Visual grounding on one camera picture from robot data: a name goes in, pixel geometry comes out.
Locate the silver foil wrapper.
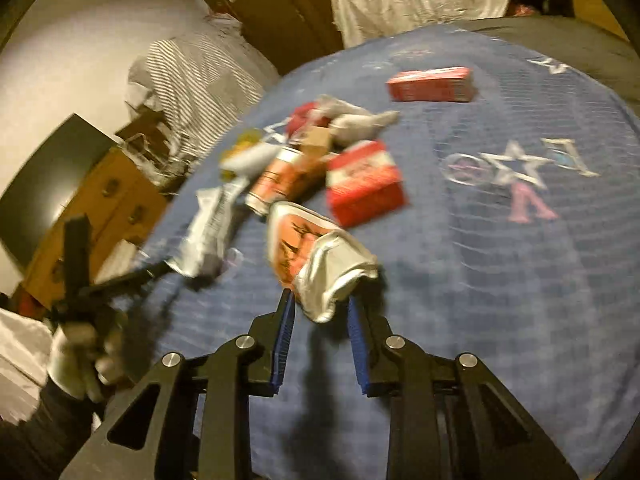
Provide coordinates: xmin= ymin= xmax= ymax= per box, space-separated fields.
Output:
xmin=172 ymin=180 xmax=251 ymax=281

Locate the grey bed sheet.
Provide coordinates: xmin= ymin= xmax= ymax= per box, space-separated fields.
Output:
xmin=455 ymin=15 xmax=640 ymax=106

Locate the white crumpled paper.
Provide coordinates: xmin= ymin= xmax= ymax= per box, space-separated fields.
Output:
xmin=317 ymin=94 xmax=401 ymax=142

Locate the person's left forearm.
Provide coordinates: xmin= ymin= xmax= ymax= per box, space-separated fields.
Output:
xmin=0 ymin=385 xmax=108 ymax=480

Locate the small brown cardboard box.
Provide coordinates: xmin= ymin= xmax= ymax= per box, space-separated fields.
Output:
xmin=299 ymin=127 xmax=332 ymax=158

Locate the person's left hand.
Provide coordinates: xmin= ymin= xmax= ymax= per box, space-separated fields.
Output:
xmin=47 ymin=321 xmax=126 ymax=403

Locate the red round lid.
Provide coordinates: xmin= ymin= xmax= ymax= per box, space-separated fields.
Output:
xmin=285 ymin=102 xmax=331 ymax=136

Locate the clear plastic bundle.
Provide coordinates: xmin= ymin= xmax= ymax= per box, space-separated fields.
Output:
xmin=117 ymin=132 xmax=201 ymax=191

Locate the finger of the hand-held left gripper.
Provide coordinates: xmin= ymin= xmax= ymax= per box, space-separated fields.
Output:
xmin=82 ymin=259 xmax=176 ymax=306
xmin=62 ymin=214 xmax=92 ymax=306

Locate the large red cardboard box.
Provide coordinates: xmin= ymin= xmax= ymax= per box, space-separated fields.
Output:
xmin=326 ymin=140 xmax=407 ymax=228

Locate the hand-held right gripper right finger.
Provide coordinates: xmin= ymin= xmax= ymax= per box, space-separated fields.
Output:
xmin=347 ymin=287 xmax=581 ymax=480

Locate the wooden chair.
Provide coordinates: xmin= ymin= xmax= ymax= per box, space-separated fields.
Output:
xmin=115 ymin=110 xmax=171 ymax=156

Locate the black television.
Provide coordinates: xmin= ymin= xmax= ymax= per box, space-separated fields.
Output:
xmin=0 ymin=114 xmax=123 ymax=268

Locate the brown wooden wardrobe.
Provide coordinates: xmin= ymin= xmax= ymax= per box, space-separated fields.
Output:
xmin=265 ymin=0 xmax=401 ymax=56

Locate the striped grey cloth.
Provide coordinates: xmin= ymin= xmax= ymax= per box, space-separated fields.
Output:
xmin=127 ymin=15 xmax=281 ymax=161

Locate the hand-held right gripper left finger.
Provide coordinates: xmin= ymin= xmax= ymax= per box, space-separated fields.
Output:
xmin=59 ymin=287 xmax=297 ymax=480

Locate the orange drink can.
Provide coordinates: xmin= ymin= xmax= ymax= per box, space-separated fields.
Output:
xmin=245 ymin=146 xmax=331 ymax=217

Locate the orange and white wrapper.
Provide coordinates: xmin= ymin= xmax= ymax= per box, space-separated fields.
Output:
xmin=264 ymin=201 xmax=379 ymax=324

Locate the wooden dresser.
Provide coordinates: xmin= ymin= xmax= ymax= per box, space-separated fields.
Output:
xmin=22 ymin=147 xmax=171 ymax=296

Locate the long red cardboard box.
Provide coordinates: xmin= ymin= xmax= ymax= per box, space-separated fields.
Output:
xmin=386 ymin=66 xmax=477 ymax=103

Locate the yellow snack packet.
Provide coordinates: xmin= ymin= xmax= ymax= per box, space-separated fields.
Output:
xmin=222 ymin=129 xmax=263 ymax=181

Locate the white crumpled sheet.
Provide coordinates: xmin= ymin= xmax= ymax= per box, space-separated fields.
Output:
xmin=0 ymin=309 xmax=53 ymax=423

